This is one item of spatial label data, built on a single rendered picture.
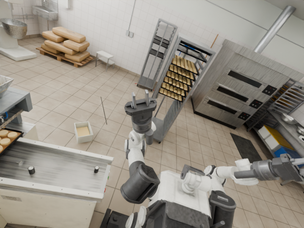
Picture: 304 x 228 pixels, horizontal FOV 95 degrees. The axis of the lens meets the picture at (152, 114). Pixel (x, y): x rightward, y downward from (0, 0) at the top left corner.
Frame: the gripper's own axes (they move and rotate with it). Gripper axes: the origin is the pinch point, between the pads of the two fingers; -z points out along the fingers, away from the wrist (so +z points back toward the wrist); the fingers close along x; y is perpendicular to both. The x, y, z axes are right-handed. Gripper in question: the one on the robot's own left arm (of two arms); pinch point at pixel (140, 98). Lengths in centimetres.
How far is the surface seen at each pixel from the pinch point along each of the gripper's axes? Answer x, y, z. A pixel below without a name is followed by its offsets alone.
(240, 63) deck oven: 281, -180, 142
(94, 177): -39, -4, 79
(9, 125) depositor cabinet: -98, -60, 62
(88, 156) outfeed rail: -41, -20, 75
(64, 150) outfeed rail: -57, -27, 69
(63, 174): -58, -10, 71
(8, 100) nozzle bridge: -77, -54, 32
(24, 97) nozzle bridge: -71, -59, 36
